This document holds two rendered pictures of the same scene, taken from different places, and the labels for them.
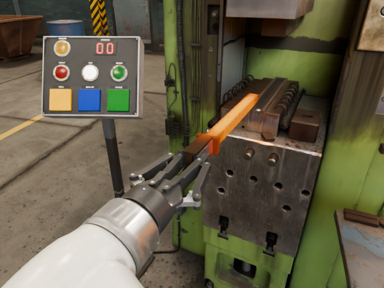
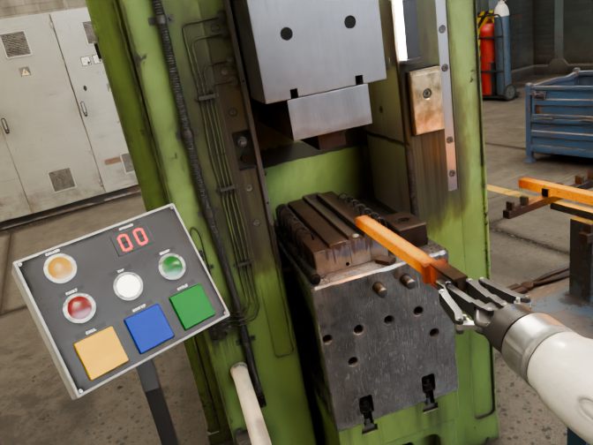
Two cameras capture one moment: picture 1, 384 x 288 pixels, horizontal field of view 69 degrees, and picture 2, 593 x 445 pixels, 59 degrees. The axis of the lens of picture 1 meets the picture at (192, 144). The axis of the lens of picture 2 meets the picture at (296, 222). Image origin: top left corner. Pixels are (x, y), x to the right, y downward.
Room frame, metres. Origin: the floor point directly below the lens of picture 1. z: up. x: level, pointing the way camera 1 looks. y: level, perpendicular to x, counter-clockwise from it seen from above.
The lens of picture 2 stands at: (-0.01, 0.68, 1.51)
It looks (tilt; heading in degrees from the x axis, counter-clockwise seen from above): 20 degrees down; 321
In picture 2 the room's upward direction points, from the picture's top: 10 degrees counter-clockwise
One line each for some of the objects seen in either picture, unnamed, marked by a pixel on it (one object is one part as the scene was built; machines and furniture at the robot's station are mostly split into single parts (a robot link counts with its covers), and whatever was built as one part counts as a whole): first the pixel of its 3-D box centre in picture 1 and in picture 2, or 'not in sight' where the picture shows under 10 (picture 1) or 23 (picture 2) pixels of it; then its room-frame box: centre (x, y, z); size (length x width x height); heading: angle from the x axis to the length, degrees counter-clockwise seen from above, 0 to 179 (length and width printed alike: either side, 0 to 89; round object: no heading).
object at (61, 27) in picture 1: (70, 48); not in sight; (5.16, 2.15, 0.44); 0.59 x 0.59 x 0.88
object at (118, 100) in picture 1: (118, 100); (191, 306); (0.92, 0.25, 1.01); 0.07 x 0.05 x 0.07; 88
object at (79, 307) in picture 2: (61, 72); (79, 307); (0.97, 0.45, 1.09); 0.05 x 0.03 x 0.04; 63
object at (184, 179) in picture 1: (184, 179); (486, 299); (0.38, 0.01, 1.06); 0.11 x 0.01 x 0.04; 148
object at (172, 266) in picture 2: (119, 72); (172, 266); (0.96, 0.25, 1.09); 0.05 x 0.03 x 0.04; 63
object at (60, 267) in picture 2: (62, 48); (60, 267); (1.01, 0.45, 1.16); 0.05 x 0.03 x 0.04; 63
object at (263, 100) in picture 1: (271, 92); (331, 213); (1.05, -0.31, 0.99); 0.42 x 0.05 x 0.01; 153
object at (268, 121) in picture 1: (263, 100); (325, 226); (1.06, -0.28, 0.96); 0.42 x 0.20 x 0.09; 153
